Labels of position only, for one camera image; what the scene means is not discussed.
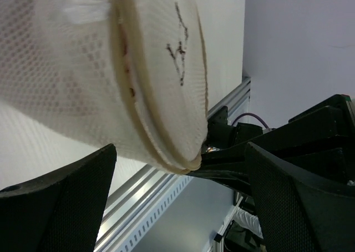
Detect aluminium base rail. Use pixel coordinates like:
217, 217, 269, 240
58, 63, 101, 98
102, 75, 252, 252

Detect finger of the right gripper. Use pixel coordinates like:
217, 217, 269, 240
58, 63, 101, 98
188, 170, 251, 191

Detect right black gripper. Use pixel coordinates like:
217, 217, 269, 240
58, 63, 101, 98
201, 94, 354, 183

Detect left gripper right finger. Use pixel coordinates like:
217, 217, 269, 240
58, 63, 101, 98
245, 143, 354, 251

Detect beige round mesh laundry bag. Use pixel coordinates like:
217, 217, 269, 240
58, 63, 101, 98
1, 0, 208, 173

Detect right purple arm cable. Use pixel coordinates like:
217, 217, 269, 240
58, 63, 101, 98
231, 112, 268, 128

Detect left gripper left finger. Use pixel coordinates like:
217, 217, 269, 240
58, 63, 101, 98
1, 144, 116, 251

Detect white slotted cable duct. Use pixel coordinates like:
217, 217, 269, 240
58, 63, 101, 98
118, 177, 195, 252

